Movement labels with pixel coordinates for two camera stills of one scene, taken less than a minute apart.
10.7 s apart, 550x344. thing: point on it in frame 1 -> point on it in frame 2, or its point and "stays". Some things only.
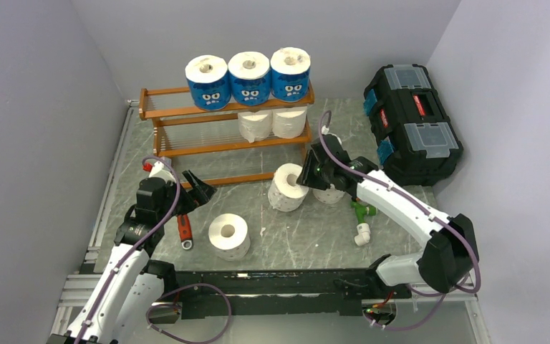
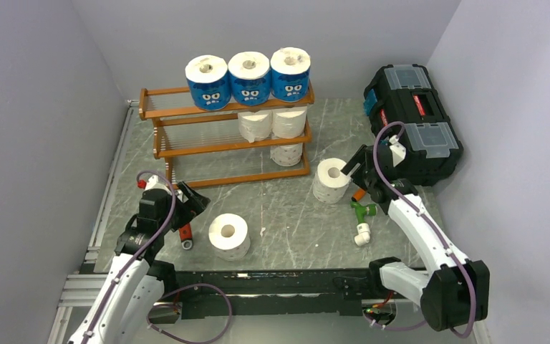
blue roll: (290, 73) stays
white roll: (255, 126) stays
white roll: (285, 194) -> (287, 155)
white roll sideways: (288, 122) stays
